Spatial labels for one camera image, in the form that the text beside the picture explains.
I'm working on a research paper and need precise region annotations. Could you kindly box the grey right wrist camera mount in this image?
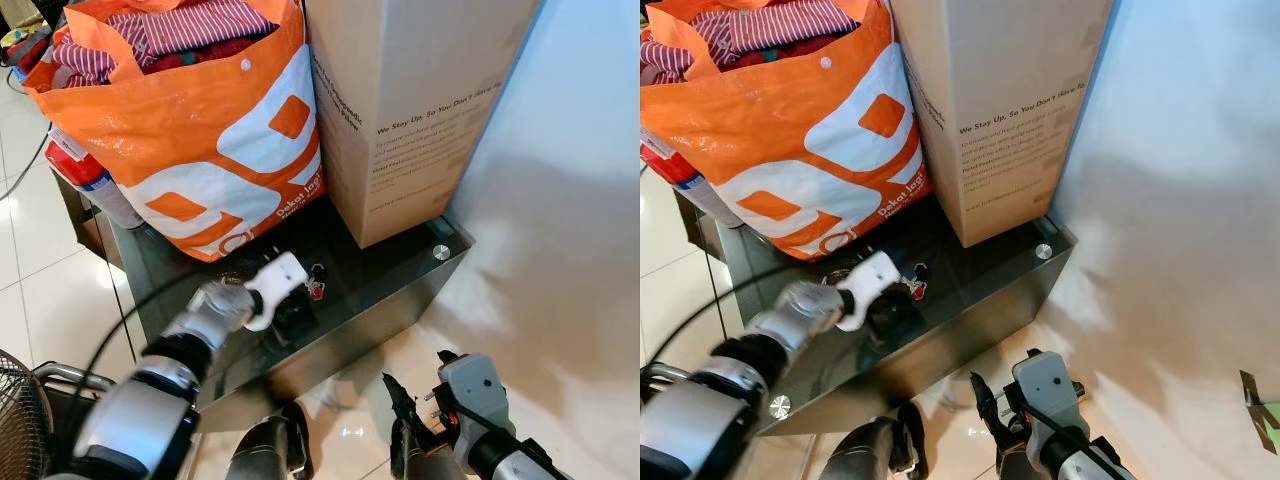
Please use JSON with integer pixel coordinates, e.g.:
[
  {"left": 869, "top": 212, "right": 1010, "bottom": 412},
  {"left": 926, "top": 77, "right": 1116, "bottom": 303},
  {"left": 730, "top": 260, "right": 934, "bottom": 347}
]
[
  {"left": 436, "top": 352, "right": 512, "bottom": 471},
  {"left": 1009, "top": 350, "right": 1087, "bottom": 463}
]

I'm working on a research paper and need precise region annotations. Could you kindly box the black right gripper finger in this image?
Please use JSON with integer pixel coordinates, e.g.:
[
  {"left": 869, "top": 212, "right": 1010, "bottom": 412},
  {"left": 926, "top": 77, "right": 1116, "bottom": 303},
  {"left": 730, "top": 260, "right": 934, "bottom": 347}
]
[
  {"left": 382, "top": 372, "right": 421, "bottom": 433},
  {"left": 968, "top": 371, "right": 1007, "bottom": 429}
]

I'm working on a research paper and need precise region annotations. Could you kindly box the orange white shopping bag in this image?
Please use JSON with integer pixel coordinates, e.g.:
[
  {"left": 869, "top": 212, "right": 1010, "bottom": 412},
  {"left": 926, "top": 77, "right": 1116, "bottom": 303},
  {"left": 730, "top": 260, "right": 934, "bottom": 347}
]
[
  {"left": 640, "top": 0, "right": 933, "bottom": 261},
  {"left": 22, "top": 0, "right": 323, "bottom": 263}
]

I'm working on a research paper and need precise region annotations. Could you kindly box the black floor cable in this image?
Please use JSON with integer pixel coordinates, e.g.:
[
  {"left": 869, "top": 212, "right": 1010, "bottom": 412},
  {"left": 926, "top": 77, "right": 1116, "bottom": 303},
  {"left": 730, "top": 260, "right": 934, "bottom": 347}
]
[{"left": 0, "top": 128, "right": 51, "bottom": 201}]

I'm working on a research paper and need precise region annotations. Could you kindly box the red white striped clothing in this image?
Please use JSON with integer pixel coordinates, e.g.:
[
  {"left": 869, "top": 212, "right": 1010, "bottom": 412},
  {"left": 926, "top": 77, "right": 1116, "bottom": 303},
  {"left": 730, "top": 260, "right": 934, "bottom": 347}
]
[
  {"left": 52, "top": 0, "right": 279, "bottom": 89},
  {"left": 640, "top": 0, "right": 877, "bottom": 86}
]

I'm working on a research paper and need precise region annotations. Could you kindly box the robot right leg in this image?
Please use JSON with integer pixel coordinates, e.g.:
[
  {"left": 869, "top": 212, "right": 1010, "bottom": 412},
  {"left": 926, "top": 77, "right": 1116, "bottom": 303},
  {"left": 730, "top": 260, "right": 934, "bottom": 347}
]
[
  {"left": 390, "top": 420, "right": 471, "bottom": 480},
  {"left": 995, "top": 440, "right": 1051, "bottom": 480}
]

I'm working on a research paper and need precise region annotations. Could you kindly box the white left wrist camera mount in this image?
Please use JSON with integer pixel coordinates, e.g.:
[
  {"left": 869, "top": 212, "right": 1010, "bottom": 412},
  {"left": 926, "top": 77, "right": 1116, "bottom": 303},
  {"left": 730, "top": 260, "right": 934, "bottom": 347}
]
[
  {"left": 835, "top": 251, "right": 901, "bottom": 333},
  {"left": 243, "top": 251, "right": 309, "bottom": 333}
]

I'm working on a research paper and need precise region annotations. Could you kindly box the chrome tube frame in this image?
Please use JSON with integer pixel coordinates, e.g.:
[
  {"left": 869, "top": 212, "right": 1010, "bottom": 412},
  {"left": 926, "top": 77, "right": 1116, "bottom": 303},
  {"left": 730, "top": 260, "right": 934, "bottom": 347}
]
[
  {"left": 33, "top": 362, "right": 117, "bottom": 403},
  {"left": 640, "top": 362, "right": 703, "bottom": 401}
]

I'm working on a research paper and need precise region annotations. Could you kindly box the tall printed cardboard box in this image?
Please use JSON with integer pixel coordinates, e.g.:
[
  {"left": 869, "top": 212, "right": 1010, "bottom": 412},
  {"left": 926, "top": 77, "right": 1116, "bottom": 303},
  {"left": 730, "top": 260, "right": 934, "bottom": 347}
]
[
  {"left": 888, "top": 0, "right": 1116, "bottom": 248},
  {"left": 303, "top": 0, "right": 546, "bottom": 249}
]

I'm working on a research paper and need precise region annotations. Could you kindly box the green grey floor object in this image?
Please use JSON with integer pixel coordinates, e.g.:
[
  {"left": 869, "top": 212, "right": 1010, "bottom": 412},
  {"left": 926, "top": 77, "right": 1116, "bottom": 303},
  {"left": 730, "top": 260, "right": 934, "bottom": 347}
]
[{"left": 1239, "top": 369, "right": 1280, "bottom": 457}]

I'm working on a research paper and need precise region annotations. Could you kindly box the robot left leg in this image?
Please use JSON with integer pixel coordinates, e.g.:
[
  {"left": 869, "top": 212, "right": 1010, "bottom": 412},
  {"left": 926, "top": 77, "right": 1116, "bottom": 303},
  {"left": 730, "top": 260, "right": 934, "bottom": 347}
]
[
  {"left": 224, "top": 400, "right": 314, "bottom": 480},
  {"left": 814, "top": 401, "right": 927, "bottom": 480}
]

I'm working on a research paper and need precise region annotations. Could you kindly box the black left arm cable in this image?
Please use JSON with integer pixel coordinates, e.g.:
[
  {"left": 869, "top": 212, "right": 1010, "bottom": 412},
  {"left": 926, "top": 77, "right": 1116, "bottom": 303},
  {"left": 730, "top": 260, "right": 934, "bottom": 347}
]
[
  {"left": 644, "top": 266, "right": 846, "bottom": 373},
  {"left": 72, "top": 268, "right": 253, "bottom": 403}
]

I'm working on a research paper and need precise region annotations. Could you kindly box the robot leg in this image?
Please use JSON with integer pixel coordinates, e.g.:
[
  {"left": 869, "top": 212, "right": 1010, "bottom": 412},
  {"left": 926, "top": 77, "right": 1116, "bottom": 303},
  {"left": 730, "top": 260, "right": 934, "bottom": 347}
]
[
  {"left": 814, "top": 401, "right": 927, "bottom": 480},
  {"left": 995, "top": 440, "right": 1051, "bottom": 480},
  {"left": 390, "top": 420, "right": 471, "bottom": 480},
  {"left": 224, "top": 400, "right": 314, "bottom": 480}
]

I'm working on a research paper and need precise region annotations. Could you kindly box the dark glass low table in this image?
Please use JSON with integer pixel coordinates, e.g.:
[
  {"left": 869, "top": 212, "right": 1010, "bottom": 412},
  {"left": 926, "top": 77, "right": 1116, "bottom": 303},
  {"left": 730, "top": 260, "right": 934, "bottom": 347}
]
[
  {"left": 672, "top": 185, "right": 1079, "bottom": 437},
  {"left": 55, "top": 170, "right": 473, "bottom": 433}
]

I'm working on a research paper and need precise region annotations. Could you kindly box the black wire fan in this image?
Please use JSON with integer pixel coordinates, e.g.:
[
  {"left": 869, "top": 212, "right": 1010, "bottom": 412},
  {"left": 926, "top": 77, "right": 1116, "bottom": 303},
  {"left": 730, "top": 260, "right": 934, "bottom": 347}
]
[{"left": 0, "top": 349, "right": 57, "bottom": 480}]

